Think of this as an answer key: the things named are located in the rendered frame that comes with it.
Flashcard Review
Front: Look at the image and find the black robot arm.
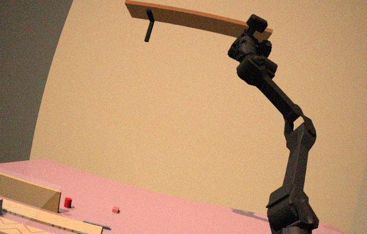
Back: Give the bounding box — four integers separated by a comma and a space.
233, 40, 319, 234

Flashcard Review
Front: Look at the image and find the red cylinder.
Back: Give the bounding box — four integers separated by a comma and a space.
64, 197, 72, 208

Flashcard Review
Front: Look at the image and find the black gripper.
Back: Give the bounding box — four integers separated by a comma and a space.
228, 14, 268, 60

